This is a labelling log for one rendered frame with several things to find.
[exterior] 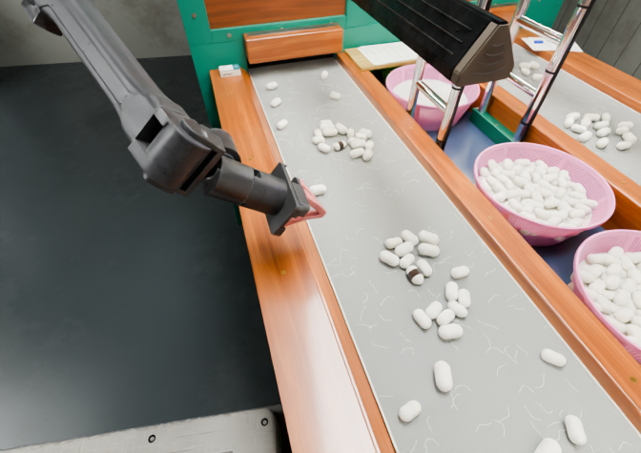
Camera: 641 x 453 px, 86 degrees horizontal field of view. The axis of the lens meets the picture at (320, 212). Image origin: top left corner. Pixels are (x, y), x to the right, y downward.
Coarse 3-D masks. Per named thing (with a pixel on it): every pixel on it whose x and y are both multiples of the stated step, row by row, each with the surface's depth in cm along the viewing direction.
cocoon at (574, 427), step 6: (570, 420) 43; (576, 420) 43; (570, 426) 42; (576, 426) 42; (582, 426) 42; (570, 432) 42; (576, 432) 42; (582, 432) 42; (570, 438) 42; (576, 438) 42; (582, 438) 41; (582, 444) 41
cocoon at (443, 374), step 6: (438, 366) 47; (444, 366) 47; (438, 372) 46; (444, 372) 46; (450, 372) 47; (438, 378) 46; (444, 378) 46; (450, 378) 46; (438, 384) 46; (444, 384) 45; (450, 384) 45; (444, 390) 45
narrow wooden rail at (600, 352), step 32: (352, 64) 110; (384, 96) 96; (416, 128) 85; (448, 160) 76; (448, 192) 71; (480, 192) 69; (480, 224) 64; (512, 256) 59; (544, 288) 54; (576, 320) 51; (576, 352) 50; (608, 352) 48; (608, 384) 46; (640, 384) 45; (640, 416) 43
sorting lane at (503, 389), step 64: (320, 64) 115; (384, 128) 89; (384, 192) 73; (320, 256) 62; (448, 256) 62; (384, 320) 53; (512, 320) 53; (384, 384) 47; (512, 384) 47; (576, 384) 47; (448, 448) 42; (512, 448) 42; (576, 448) 42; (640, 448) 42
